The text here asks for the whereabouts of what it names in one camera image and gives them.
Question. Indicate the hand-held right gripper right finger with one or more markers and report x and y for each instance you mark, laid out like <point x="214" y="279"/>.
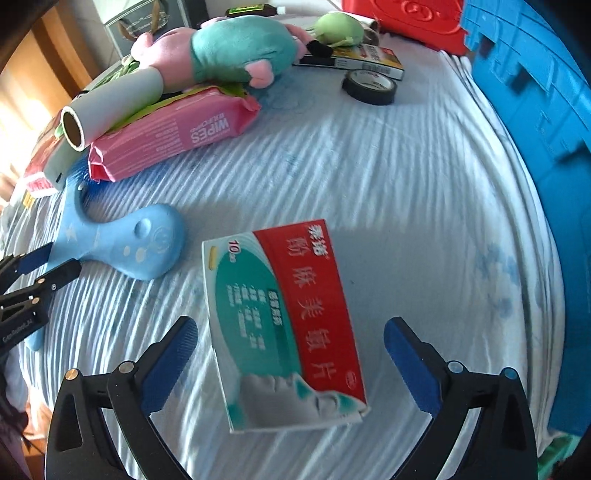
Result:
<point x="413" y="369"/>

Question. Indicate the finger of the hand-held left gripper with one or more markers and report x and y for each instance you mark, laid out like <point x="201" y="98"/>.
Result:
<point x="60" y="275"/>
<point x="37" y="258"/>

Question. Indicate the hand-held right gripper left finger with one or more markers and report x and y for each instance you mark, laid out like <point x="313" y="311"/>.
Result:
<point x="168" y="369"/>

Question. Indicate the light blue whale-shaped brush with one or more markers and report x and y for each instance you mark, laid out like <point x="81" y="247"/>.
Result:
<point x="147" y="240"/>

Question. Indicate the red and green medicine box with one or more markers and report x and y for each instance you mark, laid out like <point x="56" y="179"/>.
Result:
<point x="300" y="300"/>

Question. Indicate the grey paper roll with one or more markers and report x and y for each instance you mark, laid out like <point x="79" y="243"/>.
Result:
<point x="115" y="101"/>

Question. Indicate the green and pink snack bag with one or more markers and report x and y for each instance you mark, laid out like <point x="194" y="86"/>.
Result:
<point x="184" y="129"/>

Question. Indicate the green cloth bib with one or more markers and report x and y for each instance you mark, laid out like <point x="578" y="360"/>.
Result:
<point x="122" y="69"/>

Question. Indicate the blue plastic crate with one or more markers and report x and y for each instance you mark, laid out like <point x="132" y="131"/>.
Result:
<point x="531" y="115"/>

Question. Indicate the pink pig plush toy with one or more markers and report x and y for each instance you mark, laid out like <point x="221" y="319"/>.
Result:
<point x="231" y="46"/>

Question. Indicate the black tape roll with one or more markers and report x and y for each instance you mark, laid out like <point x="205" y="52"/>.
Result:
<point x="347" y="88"/>

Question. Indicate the yellow and black medicine box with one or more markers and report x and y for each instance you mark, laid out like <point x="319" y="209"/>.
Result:
<point x="369" y="57"/>

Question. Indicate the green frog plush toy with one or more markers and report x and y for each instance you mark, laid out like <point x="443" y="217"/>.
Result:
<point x="337" y="27"/>

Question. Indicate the pink and white small box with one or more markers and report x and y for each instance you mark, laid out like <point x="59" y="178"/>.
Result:
<point x="39" y="177"/>

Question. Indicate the beige curtain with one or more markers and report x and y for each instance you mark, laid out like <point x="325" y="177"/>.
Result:
<point x="18" y="120"/>

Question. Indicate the dark gift box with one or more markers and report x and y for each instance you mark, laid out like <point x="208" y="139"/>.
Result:
<point x="138" y="23"/>

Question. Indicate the brown glass bottle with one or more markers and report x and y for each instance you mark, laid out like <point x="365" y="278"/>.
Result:
<point x="249" y="10"/>

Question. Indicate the red plastic suitcase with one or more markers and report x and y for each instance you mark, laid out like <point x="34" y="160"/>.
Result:
<point x="415" y="23"/>

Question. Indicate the wooden frame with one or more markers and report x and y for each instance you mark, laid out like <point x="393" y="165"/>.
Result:
<point x="60" y="50"/>

